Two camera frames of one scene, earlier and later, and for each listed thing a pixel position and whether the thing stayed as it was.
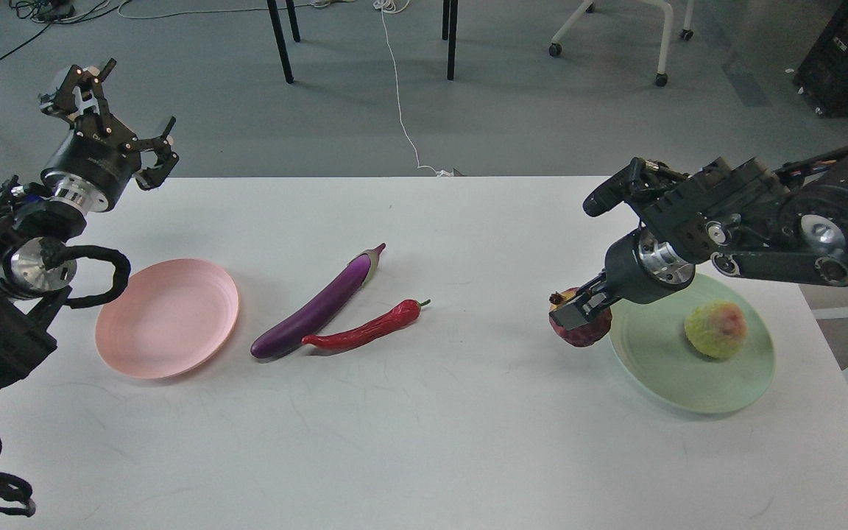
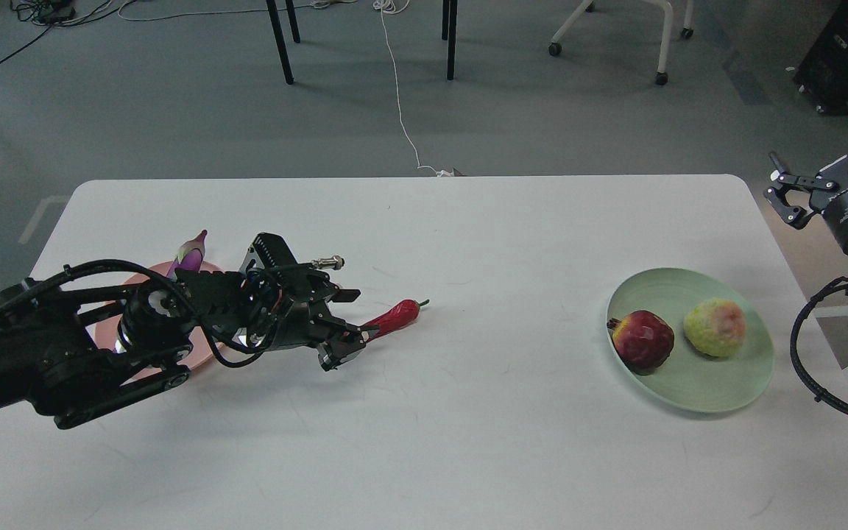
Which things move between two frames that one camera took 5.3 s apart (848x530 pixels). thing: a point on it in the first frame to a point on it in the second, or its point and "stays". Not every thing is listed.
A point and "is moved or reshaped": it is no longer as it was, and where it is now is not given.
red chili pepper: x=404 y=313 stays
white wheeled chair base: x=555 y=48 stays
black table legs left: x=280 y=35 stays
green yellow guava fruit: x=716 y=328 stays
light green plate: x=650 y=343 stays
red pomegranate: x=583 y=336 to x=642 y=339
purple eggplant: x=313 y=316 is moved or reshaped
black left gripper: x=99 y=155 to x=284 y=298
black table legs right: x=450 y=22 stays
